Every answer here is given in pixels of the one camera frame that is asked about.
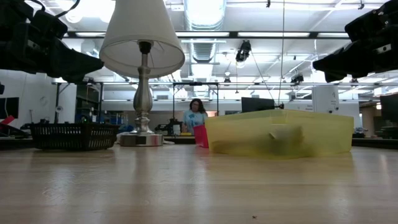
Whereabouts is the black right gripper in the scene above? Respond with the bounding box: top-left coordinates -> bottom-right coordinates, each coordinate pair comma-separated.
312,0 -> 398,83

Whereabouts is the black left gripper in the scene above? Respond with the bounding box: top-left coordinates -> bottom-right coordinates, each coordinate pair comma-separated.
0,0 -> 105,85

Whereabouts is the yellow translucent plastic bin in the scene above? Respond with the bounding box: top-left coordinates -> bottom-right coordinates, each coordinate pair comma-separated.
204,108 -> 354,160

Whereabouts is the white column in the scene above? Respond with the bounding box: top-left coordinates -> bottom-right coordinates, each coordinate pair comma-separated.
312,85 -> 340,114

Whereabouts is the black shelf unit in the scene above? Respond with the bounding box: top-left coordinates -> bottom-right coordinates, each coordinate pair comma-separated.
75,82 -> 104,124

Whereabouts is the black plastic mesh basket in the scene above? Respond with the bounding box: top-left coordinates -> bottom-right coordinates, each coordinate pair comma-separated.
29,123 -> 121,151

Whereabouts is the dark monitor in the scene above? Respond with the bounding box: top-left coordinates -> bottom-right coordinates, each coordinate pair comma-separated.
379,93 -> 398,124

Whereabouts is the white shade silver table lamp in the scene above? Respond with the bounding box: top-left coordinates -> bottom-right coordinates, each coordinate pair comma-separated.
99,0 -> 186,147

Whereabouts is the black computer monitor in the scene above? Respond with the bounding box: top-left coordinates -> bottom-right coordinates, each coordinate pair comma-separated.
241,96 -> 276,114

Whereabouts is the black overhead light bar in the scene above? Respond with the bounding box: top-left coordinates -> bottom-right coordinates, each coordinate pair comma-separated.
67,30 -> 354,40

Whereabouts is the red plastic basket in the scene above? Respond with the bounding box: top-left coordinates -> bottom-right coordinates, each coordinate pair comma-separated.
193,124 -> 210,149

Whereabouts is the thin hanging cable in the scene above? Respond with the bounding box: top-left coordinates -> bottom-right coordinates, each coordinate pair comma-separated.
280,0 -> 285,105

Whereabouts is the black wall screen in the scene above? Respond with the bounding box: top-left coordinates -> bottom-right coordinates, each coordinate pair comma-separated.
0,96 -> 19,119

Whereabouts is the black hanging camera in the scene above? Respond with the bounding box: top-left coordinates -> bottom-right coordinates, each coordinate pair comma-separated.
235,39 -> 252,63

